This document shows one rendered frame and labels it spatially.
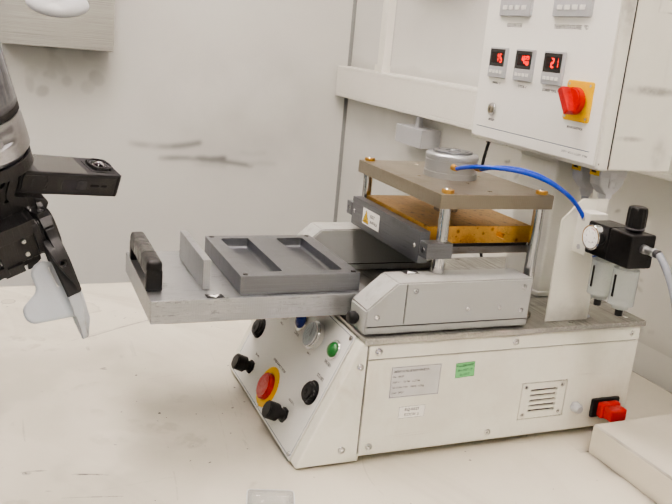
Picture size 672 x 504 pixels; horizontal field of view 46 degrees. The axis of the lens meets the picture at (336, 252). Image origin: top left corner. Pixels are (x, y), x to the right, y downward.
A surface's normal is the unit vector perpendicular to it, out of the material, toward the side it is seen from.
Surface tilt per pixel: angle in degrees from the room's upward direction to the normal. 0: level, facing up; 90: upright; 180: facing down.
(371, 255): 90
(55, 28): 90
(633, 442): 0
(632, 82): 90
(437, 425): 90
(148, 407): 0
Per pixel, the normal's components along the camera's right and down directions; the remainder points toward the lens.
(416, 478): 0.09, -0.96
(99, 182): 0.64, 0.50
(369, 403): 0.37, 0.27
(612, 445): -0.92, 0.02
